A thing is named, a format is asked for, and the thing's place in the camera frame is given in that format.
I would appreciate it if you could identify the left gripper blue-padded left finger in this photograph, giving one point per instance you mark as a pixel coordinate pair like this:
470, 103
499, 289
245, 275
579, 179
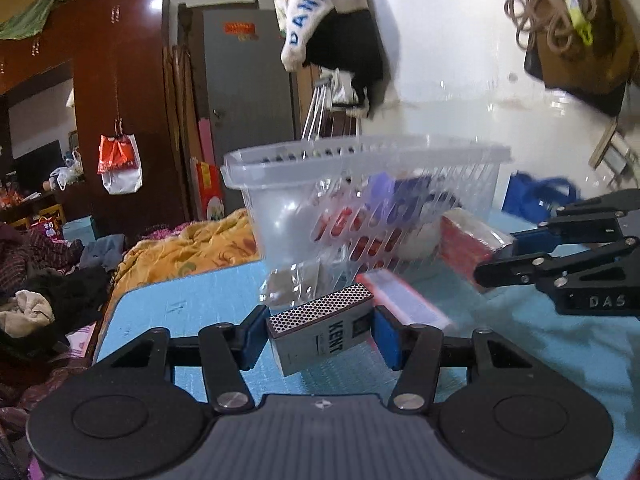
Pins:
228, 350

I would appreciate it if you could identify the clear plastic basket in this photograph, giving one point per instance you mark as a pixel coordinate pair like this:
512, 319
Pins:
323, 211

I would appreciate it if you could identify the orange white plastic bag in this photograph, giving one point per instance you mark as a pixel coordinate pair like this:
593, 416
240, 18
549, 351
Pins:
119, 165

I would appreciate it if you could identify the pile of dark clothes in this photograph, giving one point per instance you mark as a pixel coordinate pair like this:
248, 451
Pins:
48, 291

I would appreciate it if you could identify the brown hanging bag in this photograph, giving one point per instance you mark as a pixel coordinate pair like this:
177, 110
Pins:
586, 48

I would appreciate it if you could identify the black hanging garment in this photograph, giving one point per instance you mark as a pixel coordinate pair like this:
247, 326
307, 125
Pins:
348, 42

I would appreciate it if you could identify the grey Kent cigarette box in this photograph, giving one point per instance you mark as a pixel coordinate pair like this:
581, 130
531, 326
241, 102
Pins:
324, 327

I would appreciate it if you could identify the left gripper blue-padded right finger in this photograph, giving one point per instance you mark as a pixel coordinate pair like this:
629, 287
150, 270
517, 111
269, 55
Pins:
415, 352

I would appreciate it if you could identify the green cloth on wardrobe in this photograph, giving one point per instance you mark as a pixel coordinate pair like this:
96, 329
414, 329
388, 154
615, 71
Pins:
29, 22

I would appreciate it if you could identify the blue shopping bag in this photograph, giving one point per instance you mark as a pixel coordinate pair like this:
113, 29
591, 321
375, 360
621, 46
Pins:
536, 200

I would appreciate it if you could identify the red white flat box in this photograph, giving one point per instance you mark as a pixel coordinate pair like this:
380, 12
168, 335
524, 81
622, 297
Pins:
401, 299

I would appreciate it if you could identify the dark red wooden wardrobe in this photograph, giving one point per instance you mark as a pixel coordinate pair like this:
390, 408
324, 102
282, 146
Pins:
115, 51

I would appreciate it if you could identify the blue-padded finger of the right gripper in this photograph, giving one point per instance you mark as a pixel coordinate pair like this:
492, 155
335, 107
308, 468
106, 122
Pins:
570, 229
530, 269

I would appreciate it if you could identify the grey metal door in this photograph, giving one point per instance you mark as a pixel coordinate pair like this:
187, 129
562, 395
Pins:
240, 86

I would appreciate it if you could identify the yellow orange blanket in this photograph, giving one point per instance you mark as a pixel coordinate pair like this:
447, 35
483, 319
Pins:
200, 247

